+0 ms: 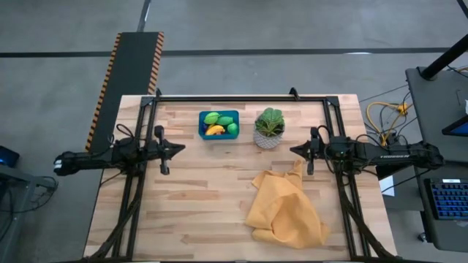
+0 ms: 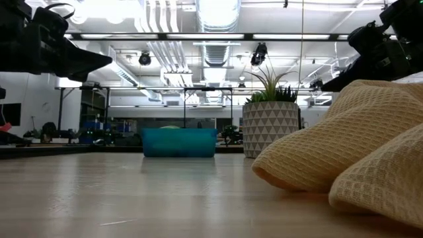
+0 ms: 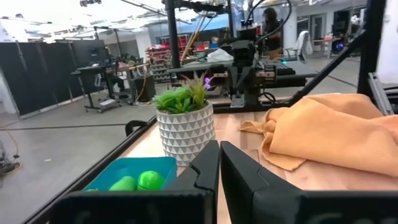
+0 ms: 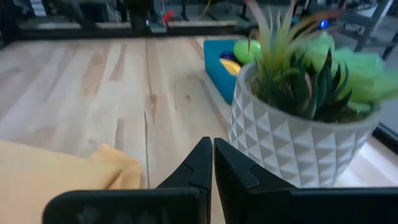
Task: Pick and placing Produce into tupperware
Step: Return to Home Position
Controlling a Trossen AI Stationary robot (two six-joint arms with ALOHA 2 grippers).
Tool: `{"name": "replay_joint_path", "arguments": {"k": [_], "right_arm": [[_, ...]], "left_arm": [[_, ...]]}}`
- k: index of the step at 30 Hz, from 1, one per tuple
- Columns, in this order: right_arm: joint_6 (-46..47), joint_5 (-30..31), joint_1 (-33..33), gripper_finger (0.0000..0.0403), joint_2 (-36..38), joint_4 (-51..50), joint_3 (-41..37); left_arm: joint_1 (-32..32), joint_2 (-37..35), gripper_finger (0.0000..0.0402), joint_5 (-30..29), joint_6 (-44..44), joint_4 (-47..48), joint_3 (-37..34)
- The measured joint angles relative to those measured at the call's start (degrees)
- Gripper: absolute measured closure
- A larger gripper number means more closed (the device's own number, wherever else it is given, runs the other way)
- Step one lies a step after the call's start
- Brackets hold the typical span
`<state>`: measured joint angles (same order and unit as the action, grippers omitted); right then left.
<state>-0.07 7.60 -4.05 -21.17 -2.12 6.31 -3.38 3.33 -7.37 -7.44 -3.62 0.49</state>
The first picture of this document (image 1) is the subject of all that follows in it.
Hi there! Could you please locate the grey keyboard desk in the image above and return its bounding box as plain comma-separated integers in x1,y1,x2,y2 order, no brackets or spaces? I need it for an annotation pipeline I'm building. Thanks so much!
412,160,468,254

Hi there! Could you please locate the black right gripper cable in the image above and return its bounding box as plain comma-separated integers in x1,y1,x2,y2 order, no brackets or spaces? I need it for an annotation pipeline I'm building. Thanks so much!
316,124,336,145

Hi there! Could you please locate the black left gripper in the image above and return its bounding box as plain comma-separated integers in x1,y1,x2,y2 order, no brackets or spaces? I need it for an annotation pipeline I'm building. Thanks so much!
152,125,186,175

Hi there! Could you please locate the orange waffle cloth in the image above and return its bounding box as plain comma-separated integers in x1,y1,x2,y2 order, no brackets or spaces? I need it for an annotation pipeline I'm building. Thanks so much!
244,159,332,250

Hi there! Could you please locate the teal plastic tupperware container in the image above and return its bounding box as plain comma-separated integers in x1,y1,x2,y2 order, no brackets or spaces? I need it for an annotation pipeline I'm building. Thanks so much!
197,110,241,141

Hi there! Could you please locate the dark tablet with blue screen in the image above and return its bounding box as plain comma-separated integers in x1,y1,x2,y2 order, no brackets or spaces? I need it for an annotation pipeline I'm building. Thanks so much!
441,115,468,138

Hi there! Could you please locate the black diagonal pole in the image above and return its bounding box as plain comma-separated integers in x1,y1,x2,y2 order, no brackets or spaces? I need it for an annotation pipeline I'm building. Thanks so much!
419,33,468,80

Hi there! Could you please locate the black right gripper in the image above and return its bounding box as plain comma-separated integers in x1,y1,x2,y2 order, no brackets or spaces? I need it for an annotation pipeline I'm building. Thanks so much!
290,126,328,175

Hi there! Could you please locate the grey metal stand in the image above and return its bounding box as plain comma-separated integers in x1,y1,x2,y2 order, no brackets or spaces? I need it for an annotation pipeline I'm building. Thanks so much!
0,164,59,263

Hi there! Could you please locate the grey cart top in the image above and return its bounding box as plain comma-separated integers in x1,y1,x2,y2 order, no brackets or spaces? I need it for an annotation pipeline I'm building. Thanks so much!
404,66,468,164

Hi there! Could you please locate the yellow floor cable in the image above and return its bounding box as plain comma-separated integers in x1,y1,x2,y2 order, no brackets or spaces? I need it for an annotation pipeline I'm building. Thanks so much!
366,101,410,149

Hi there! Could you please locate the black hazard-striped floor mat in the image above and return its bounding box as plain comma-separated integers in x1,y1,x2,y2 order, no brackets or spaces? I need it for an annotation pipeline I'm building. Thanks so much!
85,31,165,153

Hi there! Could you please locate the white paper sheet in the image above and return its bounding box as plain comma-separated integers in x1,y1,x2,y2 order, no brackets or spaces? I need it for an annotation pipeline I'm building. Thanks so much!
379,175,396,197

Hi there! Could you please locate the potted succulent in patterned pot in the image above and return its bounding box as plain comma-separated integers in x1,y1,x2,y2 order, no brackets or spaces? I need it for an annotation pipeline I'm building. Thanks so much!
253,107,286,150

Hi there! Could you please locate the large yellow toy banana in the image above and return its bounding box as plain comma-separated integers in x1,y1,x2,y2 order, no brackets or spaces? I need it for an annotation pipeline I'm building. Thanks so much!
204,124,226,137

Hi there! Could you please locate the backlit computer keyboard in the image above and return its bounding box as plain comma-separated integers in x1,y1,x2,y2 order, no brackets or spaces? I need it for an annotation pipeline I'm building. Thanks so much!
423,178,468,221

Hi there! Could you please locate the dark device with blue light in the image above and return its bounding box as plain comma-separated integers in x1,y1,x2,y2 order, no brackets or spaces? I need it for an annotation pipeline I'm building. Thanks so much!
0,145,20,169

